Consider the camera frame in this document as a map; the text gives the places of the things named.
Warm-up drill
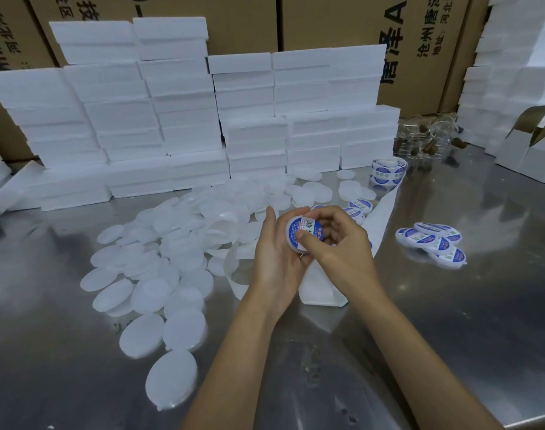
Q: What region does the person's right hand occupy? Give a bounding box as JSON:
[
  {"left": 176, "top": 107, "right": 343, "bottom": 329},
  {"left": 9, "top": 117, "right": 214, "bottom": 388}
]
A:
[{"left": 295, "top": 205, "right": 386, "bottom": 306}]

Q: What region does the person's left hand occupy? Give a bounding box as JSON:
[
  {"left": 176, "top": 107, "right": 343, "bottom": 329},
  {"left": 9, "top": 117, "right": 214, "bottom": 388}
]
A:
[{"left": 248, "top": 206, "right": 315, "bottom": 310}]

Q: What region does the blue labelled round lid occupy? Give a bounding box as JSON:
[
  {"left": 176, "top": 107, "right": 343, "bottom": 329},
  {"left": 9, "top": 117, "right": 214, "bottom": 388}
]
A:
[{"left": 284, "top": 215, "right": 325, "bottom": 254}]

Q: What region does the person's right forearm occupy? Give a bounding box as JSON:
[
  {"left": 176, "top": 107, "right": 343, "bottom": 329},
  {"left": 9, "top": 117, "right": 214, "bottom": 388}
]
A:
[{"left": 346, "top": 282, "right": 507, "bottom": 430}]

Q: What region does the person's left forearm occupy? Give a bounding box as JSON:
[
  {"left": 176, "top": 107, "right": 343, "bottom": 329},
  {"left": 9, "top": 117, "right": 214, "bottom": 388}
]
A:
[{"left": 180, "top": 284, "right": 293, "bottom": 430}]

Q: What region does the white sticker backing strip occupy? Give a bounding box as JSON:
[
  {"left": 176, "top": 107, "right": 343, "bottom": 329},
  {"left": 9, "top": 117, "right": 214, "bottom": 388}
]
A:
[{"left": 222, "top": 183, "right": 404, "bottom": 308}]

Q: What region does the white lid with blue sticker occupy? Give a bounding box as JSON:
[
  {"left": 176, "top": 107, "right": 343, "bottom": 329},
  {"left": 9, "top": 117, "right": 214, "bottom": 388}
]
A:
[
  {"left": 437, "top": 225, "right": 463, "bottom": 245},
  {"left": 395, "top": 227, "right": 437, "bottom": 250},
  {"left": 428, "top": 247, "right": 469, "bottom": 270},
  {"left": 414, "top": 222, "right": 449, "bottom": 236},
  {"left": 422, "top": 238, "right": 456, "bottom": 257}
]

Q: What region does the pile of plain white lids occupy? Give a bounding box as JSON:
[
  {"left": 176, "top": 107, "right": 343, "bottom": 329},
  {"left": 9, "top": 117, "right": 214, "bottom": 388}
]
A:
[{"left": 79, "top": 168, "right": 378, "bottom": 411}]

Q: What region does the roll of blue stickers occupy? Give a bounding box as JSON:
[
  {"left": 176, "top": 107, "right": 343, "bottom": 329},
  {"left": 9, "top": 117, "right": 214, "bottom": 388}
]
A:
[{"left": 369, "top": 156, "right": 409, "bottom": 188}]

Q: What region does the stack of white foam boxes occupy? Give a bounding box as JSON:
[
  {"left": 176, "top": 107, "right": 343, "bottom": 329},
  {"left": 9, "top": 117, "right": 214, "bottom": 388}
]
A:
[{"left": 0, "top": 16, "right": 401, "bottom": 212}]

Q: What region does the clear bag of brown pieces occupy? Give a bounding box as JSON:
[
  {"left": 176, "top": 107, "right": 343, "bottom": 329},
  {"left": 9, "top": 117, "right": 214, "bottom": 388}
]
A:
[{"left": 394, "top": 112, "right": 469, "bottom": 160}]

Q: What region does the brown printed cardboard carton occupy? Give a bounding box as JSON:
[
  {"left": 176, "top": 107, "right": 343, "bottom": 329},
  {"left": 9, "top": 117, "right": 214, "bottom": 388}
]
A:
[
  {"left": 438, "top": 0, "right": 493, "bottom": 114},
  {"left": 280, "top": 0, "right": 472, "bottom": 118},
  {"left": 0, "top": 0, "right": 59, "bottom": 162},
  {"left": 26, "top": 0, "right": 280, "bottom": 68}
]

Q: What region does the open white paper carton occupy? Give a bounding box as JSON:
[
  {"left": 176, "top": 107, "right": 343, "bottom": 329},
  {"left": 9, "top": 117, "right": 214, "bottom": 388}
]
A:
[
  {"left": 518, "top": 124, "right": 545, "bottom": 190},
  {"left": 494, "top": 105, "right": 545, "bottom": 173}
]

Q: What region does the tall stack of white boxes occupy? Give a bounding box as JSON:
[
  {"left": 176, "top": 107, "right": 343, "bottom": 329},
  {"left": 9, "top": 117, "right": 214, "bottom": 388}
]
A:
[{"left": 455, "top": 0, "right": 545, "bottom": 150}]

